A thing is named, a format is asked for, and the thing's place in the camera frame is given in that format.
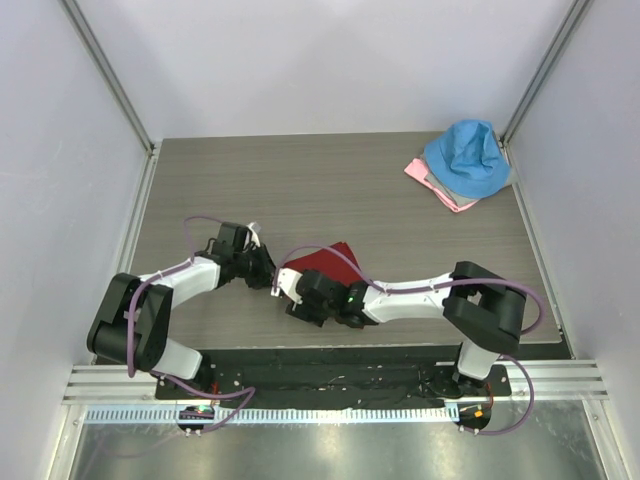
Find blue bucket hat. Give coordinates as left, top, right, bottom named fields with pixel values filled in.
left=423, top=119, right=511, bottom=199

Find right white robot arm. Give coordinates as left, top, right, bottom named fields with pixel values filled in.
left=271, top=261, right=526, bottom=398

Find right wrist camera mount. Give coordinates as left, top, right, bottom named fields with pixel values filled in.
left=271, top=268, right=302, bottom=304

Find left aluminium frame post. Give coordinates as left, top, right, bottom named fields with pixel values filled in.
left=59, top=0, right=155, bottom=156

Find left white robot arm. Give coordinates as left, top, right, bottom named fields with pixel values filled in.
left=86, top=222, right=275, bottom=399

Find right aluminium frame post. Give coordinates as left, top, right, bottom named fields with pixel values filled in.
left=500, top=0, right=593, bottom=148

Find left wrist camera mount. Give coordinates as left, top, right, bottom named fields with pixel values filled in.
left=246, top=221, right=262, bottom=248

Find red cloth napkin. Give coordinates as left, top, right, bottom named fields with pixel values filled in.
left=284, top=249, right=362, bottom=286

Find grey folded cloth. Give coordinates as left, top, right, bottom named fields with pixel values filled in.
left=420, top=158, right=479, bottom=213

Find aluminium front rail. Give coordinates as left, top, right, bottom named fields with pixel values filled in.
left=62, top=360, right=609, bottom=405

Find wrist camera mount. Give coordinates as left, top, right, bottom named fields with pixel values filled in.
left=246, top=221, right=262, bottom=248
left=271, top=268, right=302, bottom=304

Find pink folded cloth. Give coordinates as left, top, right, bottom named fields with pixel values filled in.
left=404, top=158, right=478, bottom=213

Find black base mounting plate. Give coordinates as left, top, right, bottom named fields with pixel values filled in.
left=97, top=344, right=514, bottom=409

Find aluminium frame post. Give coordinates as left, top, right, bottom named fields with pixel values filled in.
left=59, top=0, right=155, bottom=156
left=500, top=0, right=593, bottom=148

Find white slotted cable duct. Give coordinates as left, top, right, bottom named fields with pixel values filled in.
left=85, top=403, right=459, bottom=425

